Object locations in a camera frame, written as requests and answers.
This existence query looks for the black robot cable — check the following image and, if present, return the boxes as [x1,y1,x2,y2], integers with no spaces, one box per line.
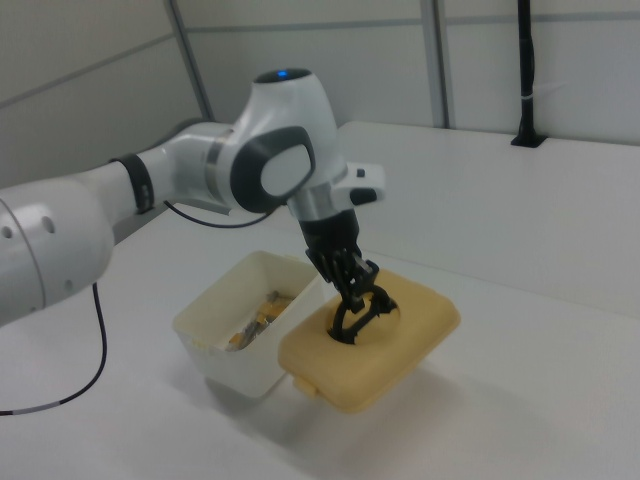
[0,198,276,417]

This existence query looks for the tan plastic case lid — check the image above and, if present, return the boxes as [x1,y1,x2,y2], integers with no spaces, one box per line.
[277,268,460,415]

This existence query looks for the black lid handle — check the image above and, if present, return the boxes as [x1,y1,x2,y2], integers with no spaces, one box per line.
[327,284,404,348]

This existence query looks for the black pole with base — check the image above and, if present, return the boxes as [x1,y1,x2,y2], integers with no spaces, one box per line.
[509,0,547,149]

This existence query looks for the yellow grey small tools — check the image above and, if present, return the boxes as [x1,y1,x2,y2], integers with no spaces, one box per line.
[223,288,297,354]

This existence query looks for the black strap on arm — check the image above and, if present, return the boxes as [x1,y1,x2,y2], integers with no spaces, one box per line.
[109,153,157,216]

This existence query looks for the white plastic tool case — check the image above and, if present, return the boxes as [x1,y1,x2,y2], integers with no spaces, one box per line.
[172,249,324,401]

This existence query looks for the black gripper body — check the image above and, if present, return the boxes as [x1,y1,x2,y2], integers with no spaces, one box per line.
[298,208,362,257]

